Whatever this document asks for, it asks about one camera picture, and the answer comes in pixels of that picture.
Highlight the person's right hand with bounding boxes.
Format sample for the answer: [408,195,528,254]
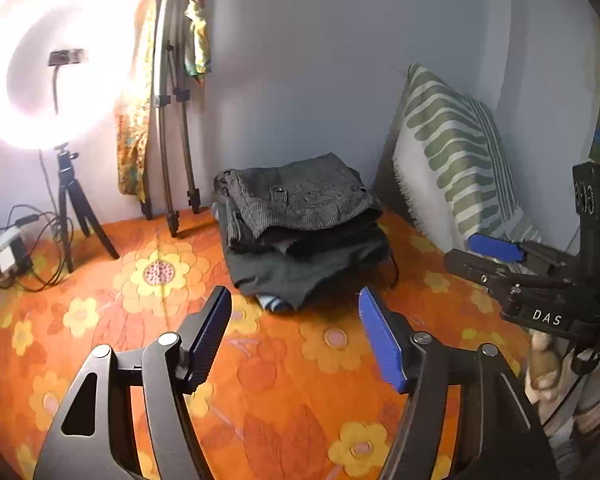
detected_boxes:
[527,330,568,403]

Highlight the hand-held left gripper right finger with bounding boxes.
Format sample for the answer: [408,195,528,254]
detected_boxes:
[357,286,556,480]

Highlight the small black tripod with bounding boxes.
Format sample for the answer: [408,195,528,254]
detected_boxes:
[52,144,121,273]

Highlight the tall black tripod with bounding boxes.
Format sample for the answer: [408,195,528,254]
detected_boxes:
[140,0,203,238]

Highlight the yellow green patterned cloth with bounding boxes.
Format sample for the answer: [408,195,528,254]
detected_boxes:
[116,0,213,198]

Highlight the orange floral bedsheet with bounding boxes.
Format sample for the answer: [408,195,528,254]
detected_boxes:
[0,205,546,480]

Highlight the dark folded pants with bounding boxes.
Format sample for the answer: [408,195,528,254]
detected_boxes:
[225,225,401,311]

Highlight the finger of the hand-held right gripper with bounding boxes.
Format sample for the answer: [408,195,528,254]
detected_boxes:
[467,233,581,273]
[443,250,576,311]

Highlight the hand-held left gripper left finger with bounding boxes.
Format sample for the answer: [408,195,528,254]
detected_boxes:
[32,285,233,480]

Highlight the ring light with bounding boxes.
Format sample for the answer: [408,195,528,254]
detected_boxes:
[0,0,141,151]

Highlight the green striped white pillow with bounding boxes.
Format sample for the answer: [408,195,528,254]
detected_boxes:
[372,62,543,256]

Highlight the power strip with cables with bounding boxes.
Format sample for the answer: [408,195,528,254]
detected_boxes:
[0,203,76,293]

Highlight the grey houndstooth shorts pants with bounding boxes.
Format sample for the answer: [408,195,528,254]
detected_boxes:
[213,152,383,256]

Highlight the white power adapter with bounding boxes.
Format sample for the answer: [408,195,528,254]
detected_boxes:
[0,225,33,276]

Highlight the blue striped folded cloth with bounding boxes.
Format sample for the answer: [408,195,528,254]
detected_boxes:
[256,294,297,315]

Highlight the black phone holder clamp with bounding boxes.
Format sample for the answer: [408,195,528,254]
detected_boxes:
[49,48,88,116]

